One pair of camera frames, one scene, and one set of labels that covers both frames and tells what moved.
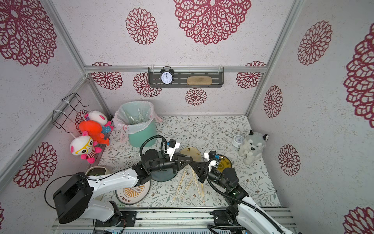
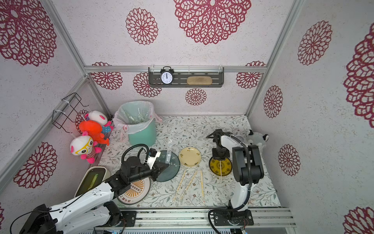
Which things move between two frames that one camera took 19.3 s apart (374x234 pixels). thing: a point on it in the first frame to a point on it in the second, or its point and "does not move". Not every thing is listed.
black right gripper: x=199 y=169 to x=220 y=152
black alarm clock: x=167 y=75 does not move
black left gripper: x=177 y=164 to x=157 y=170
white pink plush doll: x=101 y=118 does not move
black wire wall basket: x=67 y=110 does not move
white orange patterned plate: x=127 y=196 does not move
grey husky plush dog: x=251 y=148 does not move
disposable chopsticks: x=178 y=188 to x=220 y=171
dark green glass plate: x=163 y=175 does not move
